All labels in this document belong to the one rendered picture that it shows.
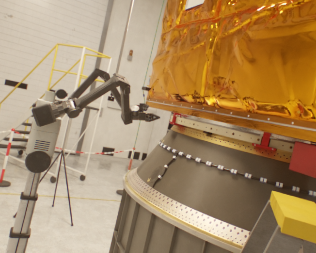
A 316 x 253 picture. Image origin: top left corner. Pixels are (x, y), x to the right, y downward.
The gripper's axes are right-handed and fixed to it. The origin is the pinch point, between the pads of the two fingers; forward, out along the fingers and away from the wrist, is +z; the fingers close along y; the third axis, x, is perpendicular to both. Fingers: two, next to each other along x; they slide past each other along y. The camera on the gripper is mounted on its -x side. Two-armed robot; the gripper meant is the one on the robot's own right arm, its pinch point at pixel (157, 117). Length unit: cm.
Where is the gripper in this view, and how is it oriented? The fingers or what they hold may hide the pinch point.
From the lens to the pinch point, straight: 260.2
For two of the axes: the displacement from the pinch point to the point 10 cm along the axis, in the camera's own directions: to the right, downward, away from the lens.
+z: 10.0, 0.5, 0.8
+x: -0.5, 10.0, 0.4
